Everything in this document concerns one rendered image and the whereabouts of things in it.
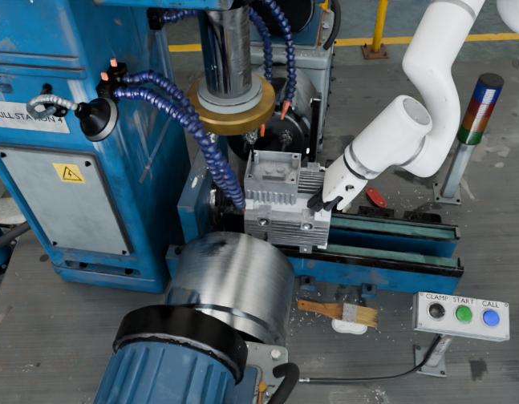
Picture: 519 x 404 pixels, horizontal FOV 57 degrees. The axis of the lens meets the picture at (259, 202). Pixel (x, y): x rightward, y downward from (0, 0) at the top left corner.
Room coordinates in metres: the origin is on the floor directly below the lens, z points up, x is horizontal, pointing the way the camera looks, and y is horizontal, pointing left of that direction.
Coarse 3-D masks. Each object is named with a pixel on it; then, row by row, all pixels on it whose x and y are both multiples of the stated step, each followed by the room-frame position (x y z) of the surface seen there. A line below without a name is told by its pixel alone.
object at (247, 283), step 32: (192, 256) 0.55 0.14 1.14; (224, 256) 0.53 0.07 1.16; (256, 256) 0.53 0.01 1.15; (192, 288) 0.47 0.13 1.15; (224, 288) 0.46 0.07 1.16; (256, 288) 0.46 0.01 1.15; (288, 288) 0.50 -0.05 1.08; (224, 320) 0.40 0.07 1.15; (256, 320) 0.41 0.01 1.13; (288, 320) 0.45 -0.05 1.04
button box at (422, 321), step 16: (416, 304) 0.47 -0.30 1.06; (448, 304) 0.46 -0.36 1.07; (464, 304) 0.45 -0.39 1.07; (480, 304) 0.45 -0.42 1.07; (496, 304) 0.45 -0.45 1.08; (416, 320) 0.43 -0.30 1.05; (432, 320) 0.43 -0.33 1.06; (448, 320) 0.43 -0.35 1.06; (480, 320) 0.42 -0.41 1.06; (464, 336) 0.41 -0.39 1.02; (480, 336) 0.40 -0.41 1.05; (496, 336) 0.39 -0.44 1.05
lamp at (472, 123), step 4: (464, 116) 0.99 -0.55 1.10; (468, 116) 0.97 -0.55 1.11; (472, 116) 0.96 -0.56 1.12; (464, 120) 0.98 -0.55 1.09; (468, 120) 0.96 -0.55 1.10; (472, 120) 0.96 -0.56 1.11; (476, 120) 0.95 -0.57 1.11; (480, 120) 0.95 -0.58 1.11; (484, 120) 0.95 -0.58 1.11; (488, 120) 0.96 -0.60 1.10; (464, 124) 0.97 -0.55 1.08; (468, 124) 0.96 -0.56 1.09; (472, 124) 0.95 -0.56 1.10; (476, 124) 0.95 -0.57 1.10; (480, 124) 0.95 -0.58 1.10; (484, 124) 0.95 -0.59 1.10; (468, 128) 0.96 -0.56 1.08; (472, 128) 0.95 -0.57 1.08; (476, 128) 0.95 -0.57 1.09; (480, 128) 0.95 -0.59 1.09; (484, 128) 0.95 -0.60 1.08
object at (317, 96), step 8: (320, 96) 0.90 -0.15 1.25; (312, 104) 0.89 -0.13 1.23; (320, 104) 0.88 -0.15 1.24; (312, 112) 0.89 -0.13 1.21; (312, 120) 0.89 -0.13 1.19; (312, 128) 0.89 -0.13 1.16; (312, 136) 0.89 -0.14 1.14; (312, 144) 0.89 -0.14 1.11; (312, 152) 0.88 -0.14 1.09; (312, 160) 0.88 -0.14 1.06
